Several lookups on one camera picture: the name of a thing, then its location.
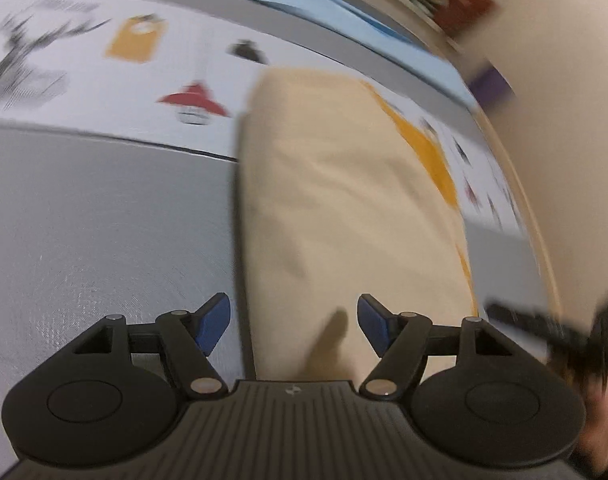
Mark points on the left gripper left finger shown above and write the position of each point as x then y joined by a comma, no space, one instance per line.
182,340

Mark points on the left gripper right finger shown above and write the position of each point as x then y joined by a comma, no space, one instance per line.
404,342

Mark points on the beige and yellow jacket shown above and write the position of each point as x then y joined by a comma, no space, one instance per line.
341,196

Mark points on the grey printed bed sheet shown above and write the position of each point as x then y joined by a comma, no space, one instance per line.
92,225

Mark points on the dark red cushion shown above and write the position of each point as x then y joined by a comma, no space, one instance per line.
457,16

